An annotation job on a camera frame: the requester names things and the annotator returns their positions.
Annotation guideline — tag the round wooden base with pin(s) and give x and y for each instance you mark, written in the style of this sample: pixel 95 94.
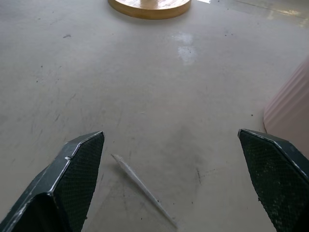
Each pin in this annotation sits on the round wooden base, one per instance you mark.
pixel 149 8

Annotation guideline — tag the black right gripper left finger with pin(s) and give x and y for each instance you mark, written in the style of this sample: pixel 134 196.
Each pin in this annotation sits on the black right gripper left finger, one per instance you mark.
pixel 72 183

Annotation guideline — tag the pink ribbed container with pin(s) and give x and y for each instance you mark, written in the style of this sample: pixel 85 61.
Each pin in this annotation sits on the pink ribbed container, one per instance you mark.
pixel 289 108

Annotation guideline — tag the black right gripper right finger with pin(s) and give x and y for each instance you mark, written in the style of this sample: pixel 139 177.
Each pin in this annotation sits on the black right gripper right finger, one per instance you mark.
pixel 272 174

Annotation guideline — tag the thin white plastic strip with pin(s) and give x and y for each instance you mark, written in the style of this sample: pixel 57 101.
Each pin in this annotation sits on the thin white plastic strip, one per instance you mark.
pixel 142 186

